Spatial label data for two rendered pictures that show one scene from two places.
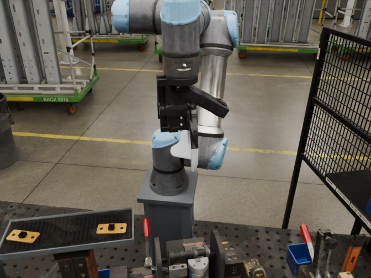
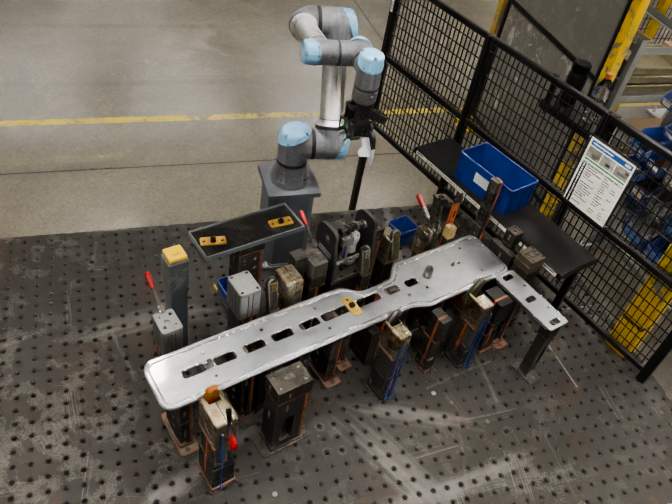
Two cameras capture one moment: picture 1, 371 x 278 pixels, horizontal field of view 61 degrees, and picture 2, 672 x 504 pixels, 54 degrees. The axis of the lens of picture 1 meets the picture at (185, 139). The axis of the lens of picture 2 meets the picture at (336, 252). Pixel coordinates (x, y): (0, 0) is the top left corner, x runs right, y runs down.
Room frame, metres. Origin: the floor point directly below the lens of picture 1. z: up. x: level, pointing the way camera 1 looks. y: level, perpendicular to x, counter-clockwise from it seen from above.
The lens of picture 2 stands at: (-0.86, 0.94, 2.64)
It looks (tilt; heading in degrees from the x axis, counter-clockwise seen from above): 43 degrees down; 328
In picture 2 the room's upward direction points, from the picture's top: 11 degrees clockwise
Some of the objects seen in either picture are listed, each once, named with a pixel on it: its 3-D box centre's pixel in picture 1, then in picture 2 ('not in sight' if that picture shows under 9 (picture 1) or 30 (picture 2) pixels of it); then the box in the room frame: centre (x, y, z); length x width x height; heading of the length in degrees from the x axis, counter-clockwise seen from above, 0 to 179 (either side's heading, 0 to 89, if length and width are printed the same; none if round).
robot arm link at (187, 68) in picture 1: (181, 65); (365, 94); (0.64, 0.01, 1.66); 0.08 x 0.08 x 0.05
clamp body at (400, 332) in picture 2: not in sight; (388, 359); (0.21, -0.03, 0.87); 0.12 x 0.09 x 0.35; 9
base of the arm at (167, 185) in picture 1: (168, 172); (290, 167); (0.98, 0.06, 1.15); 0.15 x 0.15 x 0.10
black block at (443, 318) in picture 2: not in sight; (432, 341); (0.25, -0.24, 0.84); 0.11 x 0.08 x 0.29; 9
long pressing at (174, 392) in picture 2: not in sight; (348, 310); (0.37, 0.08, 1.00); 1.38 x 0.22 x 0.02; 99
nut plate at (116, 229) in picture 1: (111, 227); (280, 221); (0.68, 0.22, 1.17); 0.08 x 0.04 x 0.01; 93
